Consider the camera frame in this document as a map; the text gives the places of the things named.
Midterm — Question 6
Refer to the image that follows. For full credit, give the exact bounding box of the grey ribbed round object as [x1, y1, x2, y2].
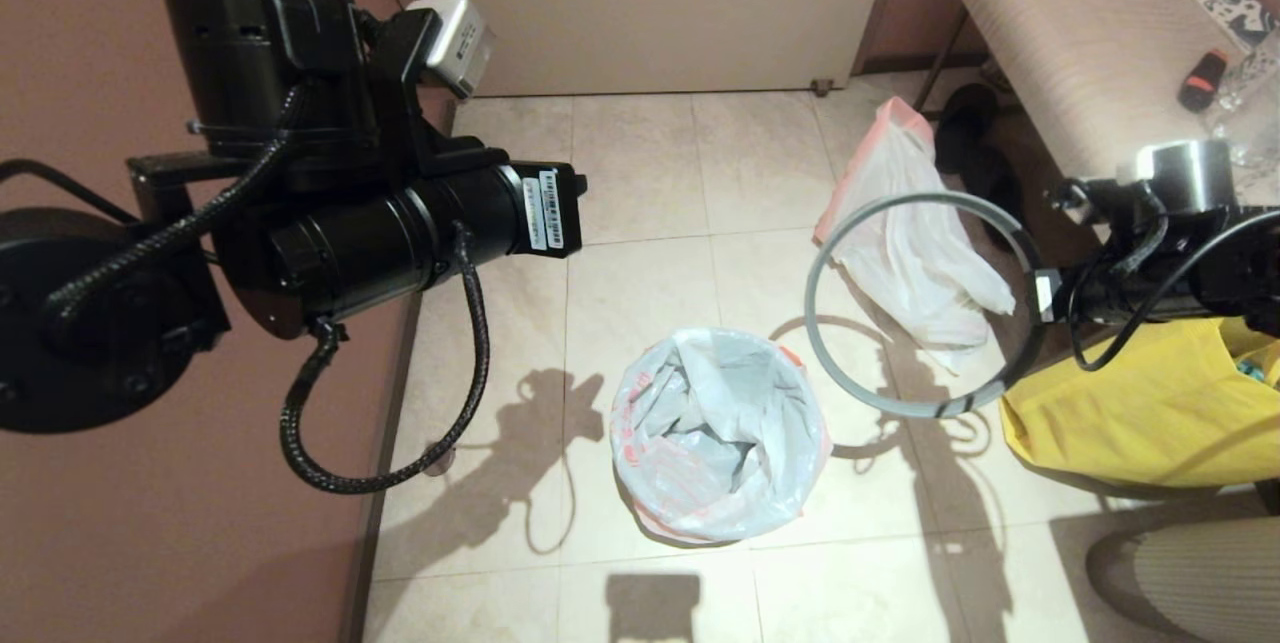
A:
[1084, 515, 1280, 643]

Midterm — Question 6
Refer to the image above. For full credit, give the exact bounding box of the yellow bag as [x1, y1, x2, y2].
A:
[998, 315, 1280, 490]

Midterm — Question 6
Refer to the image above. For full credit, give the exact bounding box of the black braided sleeve cable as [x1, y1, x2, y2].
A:
[42, 81, 307, 326]
[1108, 211, 1171, 281]

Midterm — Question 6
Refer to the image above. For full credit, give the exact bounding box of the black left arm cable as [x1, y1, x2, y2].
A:
[0, 157, 143, 226]

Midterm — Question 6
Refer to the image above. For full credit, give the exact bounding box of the grey bin ring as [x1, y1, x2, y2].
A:
[803, 188, 1047, 421]

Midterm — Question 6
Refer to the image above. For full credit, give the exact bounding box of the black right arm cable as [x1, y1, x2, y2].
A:
[1066, 208, 1280, 374]

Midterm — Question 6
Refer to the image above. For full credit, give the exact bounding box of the blue white booklet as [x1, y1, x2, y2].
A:
[1176, 0, 1279, 48]

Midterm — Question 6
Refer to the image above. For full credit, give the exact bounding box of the large clear glass jar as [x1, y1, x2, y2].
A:
[1212, 25, 1280, 169]

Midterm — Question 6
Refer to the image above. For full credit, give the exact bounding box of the black red small device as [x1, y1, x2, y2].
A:
[1178, 48, 1232, 114]

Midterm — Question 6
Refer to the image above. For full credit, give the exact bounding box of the beige wood grain table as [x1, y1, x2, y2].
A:
[950, 0, 1280, 209]

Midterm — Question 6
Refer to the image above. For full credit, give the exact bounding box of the black coiled cable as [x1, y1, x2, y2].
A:
[279, 221, 494, 497]

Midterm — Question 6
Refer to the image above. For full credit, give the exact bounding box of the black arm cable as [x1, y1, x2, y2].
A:
[0, 157, 143, 226]
[1066, 208, 1280, 374]

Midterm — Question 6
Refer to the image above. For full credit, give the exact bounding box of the dark metal table leg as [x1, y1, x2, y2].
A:
[915, 8, 1023, 113]

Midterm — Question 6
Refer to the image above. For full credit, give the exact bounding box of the white door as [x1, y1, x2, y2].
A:
[390, 0, 903, 96]

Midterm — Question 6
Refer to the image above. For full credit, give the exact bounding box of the red printed plastic bag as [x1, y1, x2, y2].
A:
[609, 326, 834, 547]

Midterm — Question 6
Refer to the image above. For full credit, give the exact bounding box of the white plastic bag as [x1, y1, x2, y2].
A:
[813, 96, 1017, 376]

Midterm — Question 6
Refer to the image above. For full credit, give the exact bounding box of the black slipper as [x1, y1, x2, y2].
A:
[937, 82, 1001, 174]
[965, 143, 1037, 254]

